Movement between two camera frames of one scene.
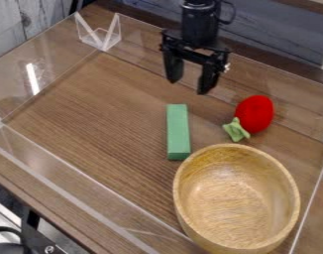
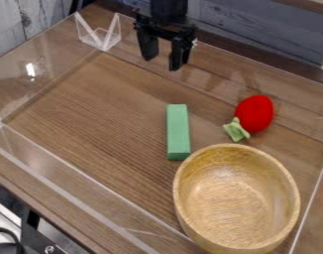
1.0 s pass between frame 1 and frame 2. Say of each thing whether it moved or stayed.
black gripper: moved
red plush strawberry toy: stayed
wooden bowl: stayed
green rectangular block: stayed
